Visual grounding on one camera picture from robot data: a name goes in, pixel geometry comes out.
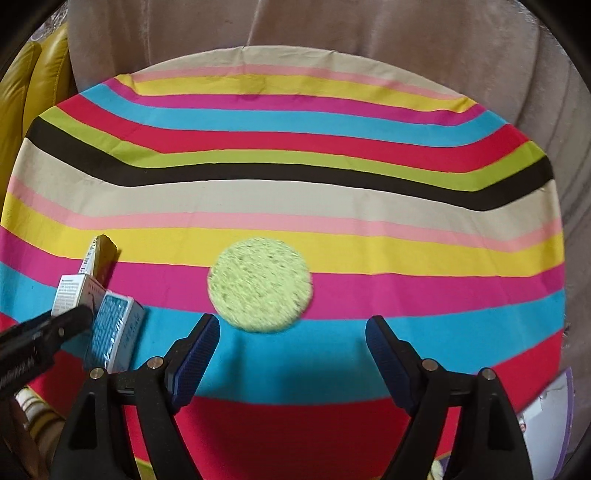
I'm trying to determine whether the striped colourful tablecloth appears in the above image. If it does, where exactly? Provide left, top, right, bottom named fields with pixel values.
left=0, top=45, right=568, bottom=480

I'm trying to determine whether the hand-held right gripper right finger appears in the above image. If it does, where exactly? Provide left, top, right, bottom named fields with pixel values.
left=365, top=315, right=530, bottom=480

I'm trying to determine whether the blue patterned box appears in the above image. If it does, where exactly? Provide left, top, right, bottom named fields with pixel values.
left=84, top=295, right=149, bottom=373

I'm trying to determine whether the yellow leather sofa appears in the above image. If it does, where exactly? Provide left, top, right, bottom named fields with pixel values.
left=0, top=23, right=77, bottom=153

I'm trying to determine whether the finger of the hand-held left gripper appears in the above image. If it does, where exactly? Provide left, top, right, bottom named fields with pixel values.
left=0, top=305, right=96, bottom=360

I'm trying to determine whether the gold yellow box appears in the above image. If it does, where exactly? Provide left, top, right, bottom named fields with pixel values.
left=80, top=234, right=119, bottom=280

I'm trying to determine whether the purple white storage box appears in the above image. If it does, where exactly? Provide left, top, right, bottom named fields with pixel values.
left=516, top=367, right=579, bottom=480

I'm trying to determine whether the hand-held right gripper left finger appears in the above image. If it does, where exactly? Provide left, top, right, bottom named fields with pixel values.
left=48, top=313, right=221, bottom=480

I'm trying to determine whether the round green sponge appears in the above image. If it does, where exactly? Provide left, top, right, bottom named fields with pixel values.
left=207, top=239, right=315, bottom=334

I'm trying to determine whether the white grey printed box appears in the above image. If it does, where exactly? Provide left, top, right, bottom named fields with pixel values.
left=50, top=274, right=105, bottom=319

